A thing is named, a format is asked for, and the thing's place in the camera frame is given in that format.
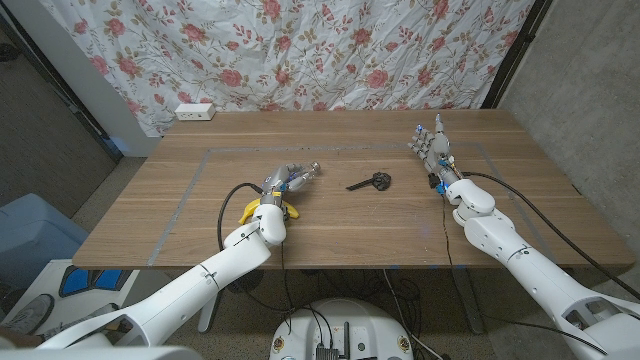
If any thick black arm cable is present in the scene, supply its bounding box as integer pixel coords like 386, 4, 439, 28
216, 182, 265, 251
462, 171, 640, 301

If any thin black hanging cable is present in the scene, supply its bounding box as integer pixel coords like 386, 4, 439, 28
441, 193, 457, 271

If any white power strip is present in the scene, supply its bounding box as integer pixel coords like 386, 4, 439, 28
174, 102, 217, 122

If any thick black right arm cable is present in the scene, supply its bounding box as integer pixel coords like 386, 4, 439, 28
462, 171, 640, 301

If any small black floor fan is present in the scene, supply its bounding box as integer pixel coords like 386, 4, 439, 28
227, 269, 265, 294

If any metal table leg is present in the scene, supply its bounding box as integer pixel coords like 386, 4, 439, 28
452, 269, 485, 335
197, 294, 225, 334

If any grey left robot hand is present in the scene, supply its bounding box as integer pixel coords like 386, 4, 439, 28
260, 162, 321, 206

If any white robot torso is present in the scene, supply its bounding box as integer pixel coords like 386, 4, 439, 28
0, 344, 204, 360

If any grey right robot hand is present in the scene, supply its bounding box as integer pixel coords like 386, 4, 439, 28
407, 113, 464, 189

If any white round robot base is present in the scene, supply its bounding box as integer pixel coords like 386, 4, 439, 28
268, 298, 415, 360

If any blue plastic bin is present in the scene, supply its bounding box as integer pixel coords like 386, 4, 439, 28
0, 193, 90, 294

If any small black key-shaped tool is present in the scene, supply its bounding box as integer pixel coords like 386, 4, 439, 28
345, 171, 393, 192

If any thin black floor cable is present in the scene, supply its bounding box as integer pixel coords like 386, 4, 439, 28
482, 313, 609, 357

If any black backdrop stand pole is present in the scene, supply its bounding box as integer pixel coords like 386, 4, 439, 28
480, 0, 554, 110

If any yellow toy banana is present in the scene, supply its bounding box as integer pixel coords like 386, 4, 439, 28
237, 197, 301, 226

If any floral rose print backdrop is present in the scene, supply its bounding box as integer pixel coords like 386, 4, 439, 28
39, 0, 536, 137

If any glass salt shaker silver cap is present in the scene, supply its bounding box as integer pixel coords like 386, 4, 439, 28
294, 160, 322, 189

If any black door frame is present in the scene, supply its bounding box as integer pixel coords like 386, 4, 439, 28
0, 9, 124, 161

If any white board with blue shapes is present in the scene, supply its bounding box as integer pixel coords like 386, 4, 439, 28
0, 258, 166, 346

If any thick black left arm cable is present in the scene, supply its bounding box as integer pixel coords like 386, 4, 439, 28
216, 182, 265, 251

